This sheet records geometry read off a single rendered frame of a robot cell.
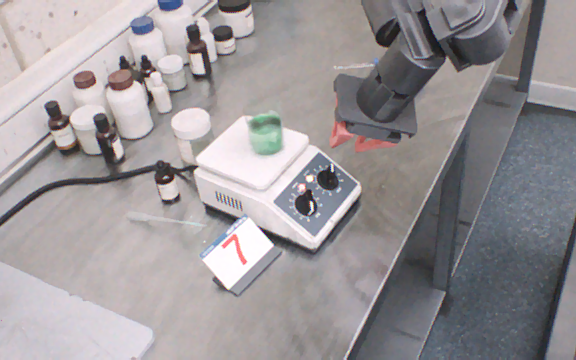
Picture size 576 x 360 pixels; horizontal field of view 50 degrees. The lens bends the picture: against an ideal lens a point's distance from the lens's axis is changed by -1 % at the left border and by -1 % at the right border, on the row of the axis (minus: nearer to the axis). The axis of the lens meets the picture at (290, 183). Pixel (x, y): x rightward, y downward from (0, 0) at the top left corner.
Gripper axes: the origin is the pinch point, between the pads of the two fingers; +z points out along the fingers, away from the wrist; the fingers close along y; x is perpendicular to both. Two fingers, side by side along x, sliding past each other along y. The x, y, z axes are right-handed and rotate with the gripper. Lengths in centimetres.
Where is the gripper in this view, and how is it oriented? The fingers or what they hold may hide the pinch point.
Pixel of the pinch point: (346, 142)
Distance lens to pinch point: 81.4
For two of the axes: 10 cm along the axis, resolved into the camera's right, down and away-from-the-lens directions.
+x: 0.0, 8.7, -5.0
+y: -9.4, -1.7, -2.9
